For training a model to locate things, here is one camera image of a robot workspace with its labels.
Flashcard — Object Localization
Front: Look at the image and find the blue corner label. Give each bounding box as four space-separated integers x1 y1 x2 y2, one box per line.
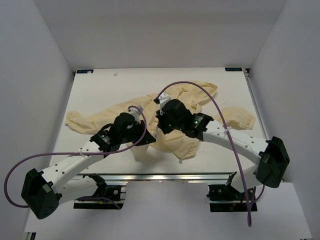
76 69 94 74
224 67 243 72

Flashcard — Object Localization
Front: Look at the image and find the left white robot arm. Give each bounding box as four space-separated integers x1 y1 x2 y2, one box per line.
21 108 155 220

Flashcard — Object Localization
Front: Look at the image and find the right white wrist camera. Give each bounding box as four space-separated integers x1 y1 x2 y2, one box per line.
153 92 171 106

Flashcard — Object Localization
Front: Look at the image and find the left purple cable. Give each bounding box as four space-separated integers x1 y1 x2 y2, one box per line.
4 105 148 210

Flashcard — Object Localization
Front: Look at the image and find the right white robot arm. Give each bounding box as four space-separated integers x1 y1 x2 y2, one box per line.
155 98 290 200

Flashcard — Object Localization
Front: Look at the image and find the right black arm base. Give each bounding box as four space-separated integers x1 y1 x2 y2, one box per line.
206 184 247 213

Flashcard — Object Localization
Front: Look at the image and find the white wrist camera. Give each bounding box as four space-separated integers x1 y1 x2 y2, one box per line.
128 105 144 123
153 92 171 106

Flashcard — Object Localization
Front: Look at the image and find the purple cable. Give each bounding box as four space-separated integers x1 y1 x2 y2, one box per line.
153 81 266 228
4 105 148 210

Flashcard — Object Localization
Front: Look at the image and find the right blue corner label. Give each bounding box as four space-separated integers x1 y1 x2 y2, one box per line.
224 67 243 72

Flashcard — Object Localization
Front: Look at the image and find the left blue corner label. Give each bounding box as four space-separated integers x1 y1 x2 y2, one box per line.
76 69 94 74

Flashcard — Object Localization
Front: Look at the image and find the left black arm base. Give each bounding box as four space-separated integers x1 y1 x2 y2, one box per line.
73 183 127 210

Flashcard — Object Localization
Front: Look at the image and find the cream yellow jacket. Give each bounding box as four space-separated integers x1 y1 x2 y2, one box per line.
64 80 256 165

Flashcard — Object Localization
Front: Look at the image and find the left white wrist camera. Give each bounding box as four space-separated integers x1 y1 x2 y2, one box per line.
128 105 144 123

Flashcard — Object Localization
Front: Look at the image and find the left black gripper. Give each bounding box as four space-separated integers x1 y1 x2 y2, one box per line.
119 120 156 147

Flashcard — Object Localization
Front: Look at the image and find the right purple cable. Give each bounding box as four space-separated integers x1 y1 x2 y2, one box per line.
153 81 266 228

